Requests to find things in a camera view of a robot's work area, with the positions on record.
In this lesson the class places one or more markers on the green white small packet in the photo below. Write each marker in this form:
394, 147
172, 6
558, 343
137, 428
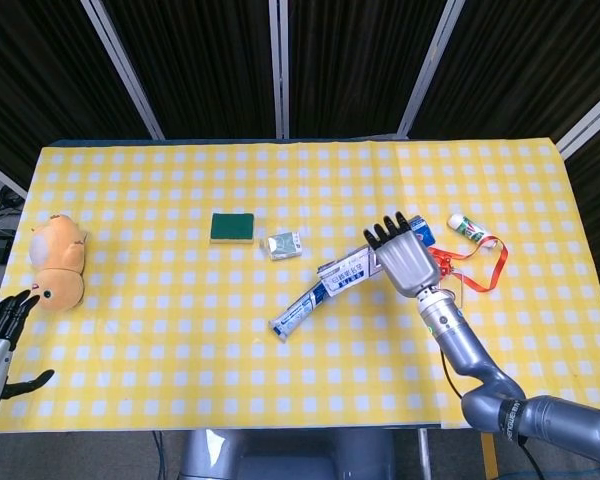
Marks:
285, 246

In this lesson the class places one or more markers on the grey table leg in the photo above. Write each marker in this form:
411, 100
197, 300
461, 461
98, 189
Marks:
424, 455

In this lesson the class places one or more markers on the orange plush toy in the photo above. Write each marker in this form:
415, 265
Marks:
60, 250

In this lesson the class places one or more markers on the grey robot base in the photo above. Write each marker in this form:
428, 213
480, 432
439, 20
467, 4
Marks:
280, 460

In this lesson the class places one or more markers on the blue white toothpaste tube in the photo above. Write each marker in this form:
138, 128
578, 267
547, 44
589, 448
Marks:
295, 317

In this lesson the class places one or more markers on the white bottle green print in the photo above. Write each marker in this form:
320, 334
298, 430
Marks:
467, 230

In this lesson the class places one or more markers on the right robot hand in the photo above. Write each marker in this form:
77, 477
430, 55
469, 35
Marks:
407, 260

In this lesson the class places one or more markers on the green yellow sponge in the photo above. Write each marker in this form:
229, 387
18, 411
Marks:
232, 226

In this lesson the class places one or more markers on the white partition post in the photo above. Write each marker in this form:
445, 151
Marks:
124, 70
280, 70
592, 122
428, 67
2, 175

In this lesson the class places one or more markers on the yellow white checked tablecloth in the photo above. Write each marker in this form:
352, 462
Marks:
180, 350

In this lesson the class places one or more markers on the blue white toothpaste box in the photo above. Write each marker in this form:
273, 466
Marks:
345, 277

